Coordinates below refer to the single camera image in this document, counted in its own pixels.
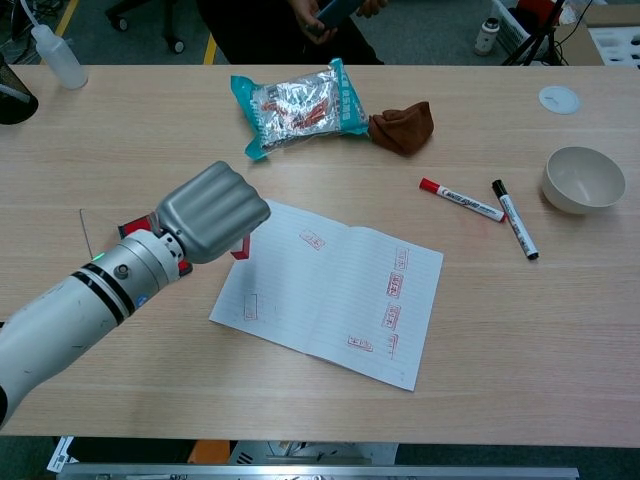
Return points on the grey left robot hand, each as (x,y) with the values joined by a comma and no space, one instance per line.
(212,212)

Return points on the person right hand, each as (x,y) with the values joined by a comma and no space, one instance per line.
(310,12)

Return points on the person left hand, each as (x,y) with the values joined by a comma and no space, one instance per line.
(374,6)

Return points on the dark blue smartphone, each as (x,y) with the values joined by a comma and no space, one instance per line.
(337,12)

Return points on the small red white stamp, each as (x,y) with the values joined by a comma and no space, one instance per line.
(242,251)

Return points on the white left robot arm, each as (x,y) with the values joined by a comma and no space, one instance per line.
(75,315)

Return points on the person in black clothes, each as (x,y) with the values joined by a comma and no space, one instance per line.
(260,35)

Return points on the teal and silver snack package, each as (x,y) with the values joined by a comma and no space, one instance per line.
(295,107)

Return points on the transparent ink pad lid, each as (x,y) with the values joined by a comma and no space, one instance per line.
(102,230)

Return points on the white thermos bottle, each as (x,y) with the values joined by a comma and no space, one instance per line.
(486,37)

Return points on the brown folded cloth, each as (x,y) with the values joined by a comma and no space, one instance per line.
(402,127)

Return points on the black office chair base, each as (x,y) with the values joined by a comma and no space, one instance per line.
(177,46)

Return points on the white plastic basket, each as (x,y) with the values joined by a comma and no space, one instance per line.
(510,27)

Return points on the white paper sheet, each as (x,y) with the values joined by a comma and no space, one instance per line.
(325,295)

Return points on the black tripod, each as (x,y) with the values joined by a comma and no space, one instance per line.
(536,39)

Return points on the clear plastic squeeze bottle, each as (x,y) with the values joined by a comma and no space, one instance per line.
(62,62)

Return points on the red whiteboard marker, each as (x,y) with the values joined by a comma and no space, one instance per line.
(465,201)

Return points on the black mesh pen holder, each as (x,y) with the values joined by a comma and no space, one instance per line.
(15,107)

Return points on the orange box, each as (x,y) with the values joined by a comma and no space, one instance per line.
(210,452)

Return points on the cardboard box with white foam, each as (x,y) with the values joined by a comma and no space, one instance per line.
(615,45)

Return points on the black whiteboard marker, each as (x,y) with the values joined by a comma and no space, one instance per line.
(515,220)

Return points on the beige bowl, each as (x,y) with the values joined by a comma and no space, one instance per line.
(582,182)

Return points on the red ink pad dark frame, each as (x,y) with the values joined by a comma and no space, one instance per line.
(135,226)

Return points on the aluminium rail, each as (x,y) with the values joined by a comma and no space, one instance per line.
(300,472)

